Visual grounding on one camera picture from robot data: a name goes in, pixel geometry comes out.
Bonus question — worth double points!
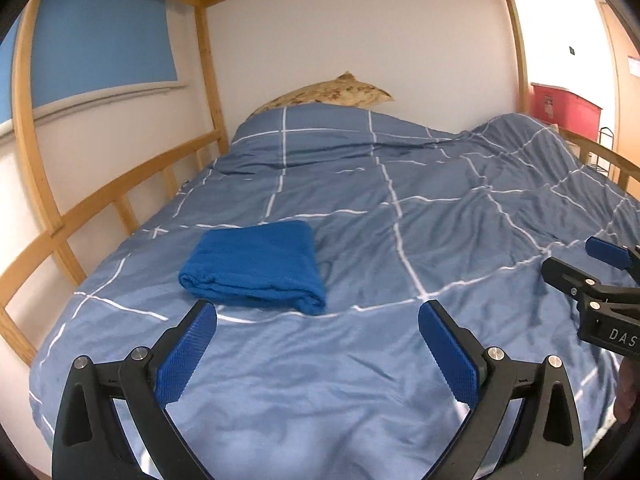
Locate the blue fleece pants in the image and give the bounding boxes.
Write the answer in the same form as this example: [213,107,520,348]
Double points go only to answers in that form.
[178,220,326,315]

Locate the person's right hand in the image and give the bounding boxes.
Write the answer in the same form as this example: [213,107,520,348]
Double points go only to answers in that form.
[613,358,639,424]

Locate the black metal rack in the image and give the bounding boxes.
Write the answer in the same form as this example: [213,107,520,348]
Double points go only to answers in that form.
[591,127,618,181]

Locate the red storage box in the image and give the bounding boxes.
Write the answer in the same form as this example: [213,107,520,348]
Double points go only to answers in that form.
[530,84,602,141]

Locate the blue checked duvet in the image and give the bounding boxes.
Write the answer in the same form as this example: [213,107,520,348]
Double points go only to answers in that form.
[29,104,639,479]

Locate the beige patterned pillow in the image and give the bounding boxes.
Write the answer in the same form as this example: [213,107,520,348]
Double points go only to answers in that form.
[250,72,394,117]

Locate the blue window blind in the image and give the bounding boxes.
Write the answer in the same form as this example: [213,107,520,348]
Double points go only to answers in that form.
[30,0,178,110]

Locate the wooden bunk bed frame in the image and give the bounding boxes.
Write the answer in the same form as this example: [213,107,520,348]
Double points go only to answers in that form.
[0,0,640,369]

